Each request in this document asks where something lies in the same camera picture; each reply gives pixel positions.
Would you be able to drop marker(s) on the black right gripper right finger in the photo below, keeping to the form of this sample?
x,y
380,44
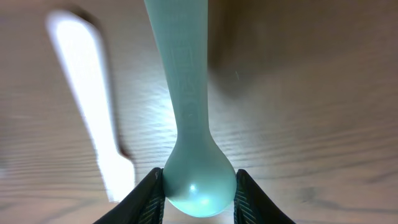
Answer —
x,y
253,206

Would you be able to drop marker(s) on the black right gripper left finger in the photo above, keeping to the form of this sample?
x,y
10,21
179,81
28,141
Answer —
x,y
143,205

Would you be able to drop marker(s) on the mint green plastic spoon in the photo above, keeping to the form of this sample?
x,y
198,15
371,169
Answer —
x,y
198,179

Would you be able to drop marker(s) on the white plastic fork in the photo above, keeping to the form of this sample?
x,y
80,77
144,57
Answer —
x,y
80,49

